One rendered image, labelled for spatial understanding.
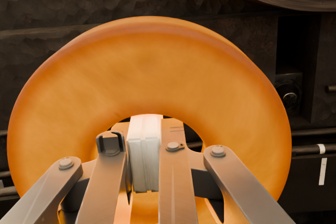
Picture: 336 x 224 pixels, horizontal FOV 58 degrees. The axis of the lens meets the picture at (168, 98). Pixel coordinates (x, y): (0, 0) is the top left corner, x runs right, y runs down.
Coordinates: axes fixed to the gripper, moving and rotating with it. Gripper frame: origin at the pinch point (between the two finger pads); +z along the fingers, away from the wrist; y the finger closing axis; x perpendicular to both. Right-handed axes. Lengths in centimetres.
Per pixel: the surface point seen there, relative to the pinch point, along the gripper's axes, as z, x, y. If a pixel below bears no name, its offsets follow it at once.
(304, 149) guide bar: 17.5, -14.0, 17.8
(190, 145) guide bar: 23.7, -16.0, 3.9
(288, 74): 30.8, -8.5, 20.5
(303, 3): 18.2, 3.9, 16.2
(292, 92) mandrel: 28.5, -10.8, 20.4
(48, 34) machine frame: 28.0, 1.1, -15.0
